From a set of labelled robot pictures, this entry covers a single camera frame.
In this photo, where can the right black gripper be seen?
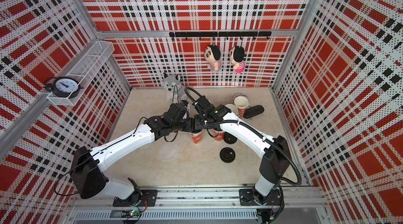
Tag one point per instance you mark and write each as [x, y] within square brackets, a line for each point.
[197, 125]

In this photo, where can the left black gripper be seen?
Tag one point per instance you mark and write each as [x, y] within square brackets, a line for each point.
[189, 125]

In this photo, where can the red paper cup front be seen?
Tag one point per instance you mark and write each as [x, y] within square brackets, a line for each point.
[218, 135]

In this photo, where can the red paper cup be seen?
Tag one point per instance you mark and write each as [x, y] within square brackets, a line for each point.
[196, 137]
[232, 107]
[242, 103]
[218, 135]

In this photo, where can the black lid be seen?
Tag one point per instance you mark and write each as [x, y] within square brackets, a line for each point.
[229, 138]
[227, 155]

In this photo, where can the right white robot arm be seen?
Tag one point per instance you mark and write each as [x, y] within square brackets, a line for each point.
[276, 162]

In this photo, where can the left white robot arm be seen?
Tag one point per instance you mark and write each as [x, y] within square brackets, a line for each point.
[89, 166]

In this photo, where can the grey white husky plush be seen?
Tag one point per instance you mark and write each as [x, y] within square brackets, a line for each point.
[174, 88]

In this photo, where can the black oblong case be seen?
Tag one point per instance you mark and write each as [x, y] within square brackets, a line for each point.
[253, 111]

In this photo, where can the boy doll striped shirt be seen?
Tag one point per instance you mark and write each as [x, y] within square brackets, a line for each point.
[212, 55]

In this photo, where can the boy doll pink shirt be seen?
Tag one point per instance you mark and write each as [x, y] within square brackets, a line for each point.
[237, 59]

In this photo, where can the black round clock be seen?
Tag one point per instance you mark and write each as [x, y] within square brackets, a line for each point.
[63, 87]

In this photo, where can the black hook rail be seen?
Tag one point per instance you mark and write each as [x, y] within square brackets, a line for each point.
[240, 34]

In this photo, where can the white wire basket shelf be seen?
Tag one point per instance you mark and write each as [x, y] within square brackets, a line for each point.
[85, 69]

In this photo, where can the metal base rail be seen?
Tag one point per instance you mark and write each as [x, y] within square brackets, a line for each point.
[214, 204]

